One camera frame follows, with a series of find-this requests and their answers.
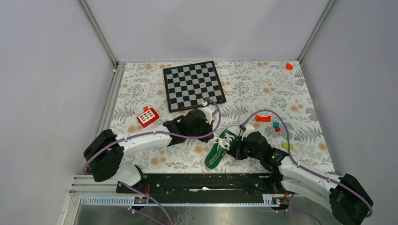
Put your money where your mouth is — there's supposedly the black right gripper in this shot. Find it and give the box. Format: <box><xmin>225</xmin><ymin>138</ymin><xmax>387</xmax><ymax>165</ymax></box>
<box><xmin>228</xmin><ymin>135</ymin><xmax>262</xmax><ymax>160</ymax></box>

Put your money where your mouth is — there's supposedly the green canvas sneaker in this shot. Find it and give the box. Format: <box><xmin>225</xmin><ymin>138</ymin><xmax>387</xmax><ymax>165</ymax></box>
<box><xmin>205</xmin><ymin>125</ymin><xmax>242</xmax><ymax>169</ymax></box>

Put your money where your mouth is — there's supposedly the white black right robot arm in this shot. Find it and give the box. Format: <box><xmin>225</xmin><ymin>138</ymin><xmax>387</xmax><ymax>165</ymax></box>
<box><xmin>228</xmin><ymin>132</ymin><xmax>374</xmax><ymax>225</ymax></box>

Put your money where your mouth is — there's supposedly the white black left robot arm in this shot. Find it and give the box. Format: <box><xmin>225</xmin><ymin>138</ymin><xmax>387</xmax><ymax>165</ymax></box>
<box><xmin>83</xmin><ymin>105</ymin><xmax>216</xmax><ymax>193</ymax></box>

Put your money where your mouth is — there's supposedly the red arch block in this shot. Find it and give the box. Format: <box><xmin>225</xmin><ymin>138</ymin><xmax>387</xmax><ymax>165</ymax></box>
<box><xmin>255</xmin><ymin>115</ymin><xmax>272</xmax><ymax>122</ymax></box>

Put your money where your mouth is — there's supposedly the teal cube block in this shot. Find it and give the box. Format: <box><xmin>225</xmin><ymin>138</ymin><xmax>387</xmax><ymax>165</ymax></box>
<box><xmin>272</xmin><ymin>121</ymin><xmax>280</xmax><ymax>129</ymax></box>

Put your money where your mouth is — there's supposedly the lime green block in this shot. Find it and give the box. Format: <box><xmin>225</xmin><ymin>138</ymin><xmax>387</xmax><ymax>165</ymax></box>
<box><xmin>282</xmin><ymin>142</ymin><xmax>294</xmax><ymax>149</ymax></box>

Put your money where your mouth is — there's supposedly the black grey chessboard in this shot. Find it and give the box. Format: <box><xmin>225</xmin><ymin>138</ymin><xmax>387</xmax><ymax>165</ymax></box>
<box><xmin>163</xmin><ymin>61</ymin><xmax>227</xmax><ymax>113</ymax></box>

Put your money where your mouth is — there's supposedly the red toy brick window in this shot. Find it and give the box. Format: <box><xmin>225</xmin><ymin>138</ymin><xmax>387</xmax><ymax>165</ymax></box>
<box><xmin>137</xmin><ymin>106</ymin><xmax>159</xmax><ymax>128</ymax></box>

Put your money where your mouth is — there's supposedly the floral table mat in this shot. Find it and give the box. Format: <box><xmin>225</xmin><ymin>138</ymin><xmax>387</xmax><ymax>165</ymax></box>
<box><xmin>110</xmin><ymin>61</ymin><xmax>335</xmax><ymax>173</ymax></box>

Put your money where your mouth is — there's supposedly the small wooden piece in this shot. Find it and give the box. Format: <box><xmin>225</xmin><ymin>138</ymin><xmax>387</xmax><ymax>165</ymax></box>
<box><xmin>222</xmin><ymin>85</ymin><xmax>237</xmax><ymax>92</ymax></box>

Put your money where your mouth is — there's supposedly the red wedge block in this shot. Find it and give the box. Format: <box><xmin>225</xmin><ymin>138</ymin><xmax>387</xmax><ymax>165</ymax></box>
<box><xmin>286</xmin><ymin>63</ymin><xmax>294</xmax><ymax>70</ymax></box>

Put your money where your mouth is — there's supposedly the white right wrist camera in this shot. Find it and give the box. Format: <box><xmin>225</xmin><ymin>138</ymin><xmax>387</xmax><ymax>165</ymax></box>
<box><xmin>242</xmin><ymin>123</ymin><xmax>255</xmax><ymax>138</ymax></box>

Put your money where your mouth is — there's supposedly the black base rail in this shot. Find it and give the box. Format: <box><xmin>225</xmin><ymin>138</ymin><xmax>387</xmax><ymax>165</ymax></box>
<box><xmin>134</xmin><ymin>173</ymin><xmax>291</xmax><ymax>205</ymax></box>

